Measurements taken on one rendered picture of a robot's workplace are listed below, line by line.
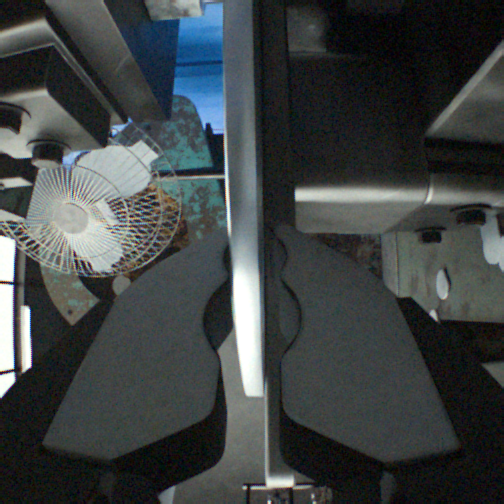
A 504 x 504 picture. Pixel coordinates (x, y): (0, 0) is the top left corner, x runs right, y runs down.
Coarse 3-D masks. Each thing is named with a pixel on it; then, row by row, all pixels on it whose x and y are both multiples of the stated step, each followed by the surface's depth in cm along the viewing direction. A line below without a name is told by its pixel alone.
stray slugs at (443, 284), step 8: (496, 216) 21; (488, 224) 22; (496, 224) 21; (488, 232) 22; (496, 232) 21; (488, 240) 22; (496, 240) 21; (488, 248) 22; (496, 248) 21; (488, 256) 22; (496, 256) 21; (440, 272) 29; (440, 280) 29; (448, 280) 28; (440, 288) 29; (448, 288) 28; (440, 296) 29; (432, 312) 31
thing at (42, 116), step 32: (0, 0) 17; (32, 0) 17; (0, 32) 17; (32, 32) 18; (64, 32) 19; (0, 64) 19; (32, 64) 19; (64, 64) 21; (0, 96) 19; (32, 96) 19; (64, 96) 21; (96, 96) 26; (0, 128) 20; (32, 128) 23; (64, 128) 24; (96, 128) 26; (32, 160) 26
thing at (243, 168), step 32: (224, 0) 9; (256, 0) 9; (224, 32) 9; (256, 32) 9; (224, 64) 9; (256, 64) 9; (224, 96) 9; (256, 96) 9; (224, 128) 9; (256, 128) 9; (256, 160) 10; (256, 192) 10; (256, 224) 10; (256, 256) 10; (256, 288) 11; (256, 320) 12; (256, 352) 13; (256, 384) 14
